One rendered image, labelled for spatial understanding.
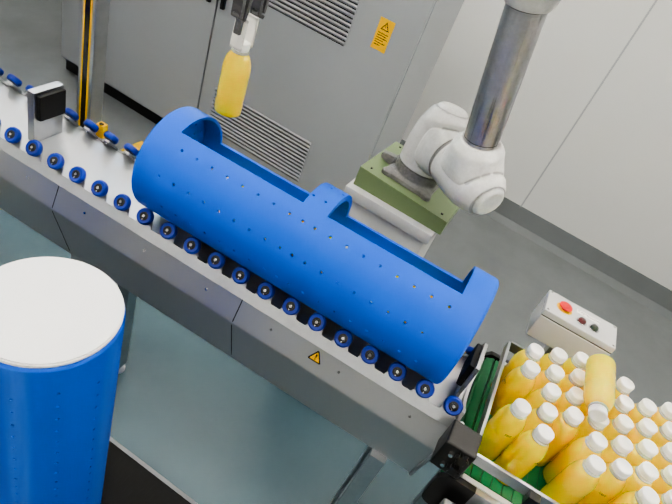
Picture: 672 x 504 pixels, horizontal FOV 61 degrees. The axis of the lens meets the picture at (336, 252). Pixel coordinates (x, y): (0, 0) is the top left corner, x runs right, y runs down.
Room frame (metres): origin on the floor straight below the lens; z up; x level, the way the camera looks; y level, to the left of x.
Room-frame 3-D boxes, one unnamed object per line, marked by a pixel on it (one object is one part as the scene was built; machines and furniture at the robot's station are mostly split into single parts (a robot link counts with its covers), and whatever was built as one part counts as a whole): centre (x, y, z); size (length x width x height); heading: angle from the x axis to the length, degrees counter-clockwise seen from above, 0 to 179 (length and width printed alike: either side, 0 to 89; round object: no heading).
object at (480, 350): (1.01, -0.41, 0.99); 0.10 x 0.02 x 0.12; 168
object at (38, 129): (1.28, 0.89, 1.00); 0.10 x 0.04 x 0.15; 168
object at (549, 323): (1.26, -0.67, 1.05); 0.20 x 0.10 x 0.10; 78
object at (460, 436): (0.81, -0.41, 0.95); 0.10 x 0.07 x 0.10; 168
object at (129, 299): (1.30, 0.60, 0.31); 0.06 x 0.06 x 0.63; 78
